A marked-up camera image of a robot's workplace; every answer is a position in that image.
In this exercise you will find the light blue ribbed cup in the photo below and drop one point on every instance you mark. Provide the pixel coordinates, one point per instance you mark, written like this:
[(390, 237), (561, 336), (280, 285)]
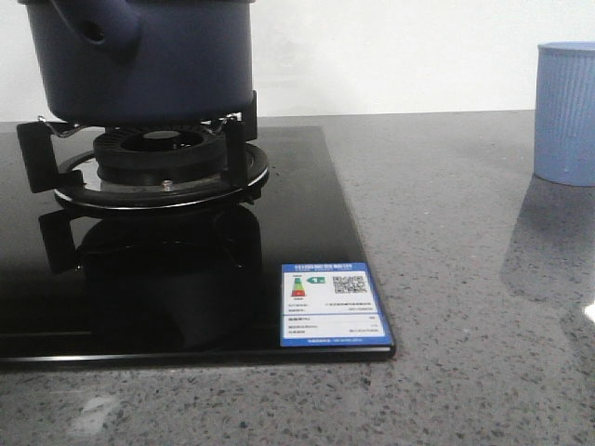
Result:
[(564, 113)]

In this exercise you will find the black pot support grate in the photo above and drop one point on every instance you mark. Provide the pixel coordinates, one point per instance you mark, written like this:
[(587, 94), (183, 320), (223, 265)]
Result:
[(76, 182)]

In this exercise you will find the dark blue cooking pot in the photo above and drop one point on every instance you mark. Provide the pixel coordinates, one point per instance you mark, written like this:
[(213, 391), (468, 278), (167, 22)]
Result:
[(117, 63)]

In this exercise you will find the black glass gas stove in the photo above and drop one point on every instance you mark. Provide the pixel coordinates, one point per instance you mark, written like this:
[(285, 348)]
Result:
[(184, 286)]

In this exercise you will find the blue energy label sticker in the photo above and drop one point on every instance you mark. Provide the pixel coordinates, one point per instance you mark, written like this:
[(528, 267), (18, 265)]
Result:
[(331, 305)]

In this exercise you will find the black gas burner head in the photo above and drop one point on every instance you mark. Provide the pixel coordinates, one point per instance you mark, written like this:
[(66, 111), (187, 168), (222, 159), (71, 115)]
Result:
[(148, 156)]

